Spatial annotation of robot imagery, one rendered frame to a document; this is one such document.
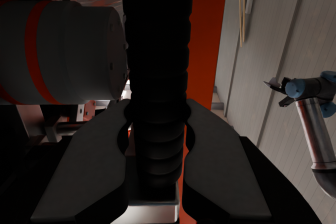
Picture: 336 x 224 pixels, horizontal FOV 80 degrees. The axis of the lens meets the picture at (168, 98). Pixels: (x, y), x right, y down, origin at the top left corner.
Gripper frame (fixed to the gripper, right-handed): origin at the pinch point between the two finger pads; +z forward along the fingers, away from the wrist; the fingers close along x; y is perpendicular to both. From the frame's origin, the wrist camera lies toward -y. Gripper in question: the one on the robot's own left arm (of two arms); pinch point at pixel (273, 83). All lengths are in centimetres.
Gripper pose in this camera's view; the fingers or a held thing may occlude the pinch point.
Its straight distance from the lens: 132.7
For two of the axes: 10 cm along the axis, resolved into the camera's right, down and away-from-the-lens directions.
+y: 1.5, -8.8, -4.4
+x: -9.7, -0.3, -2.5
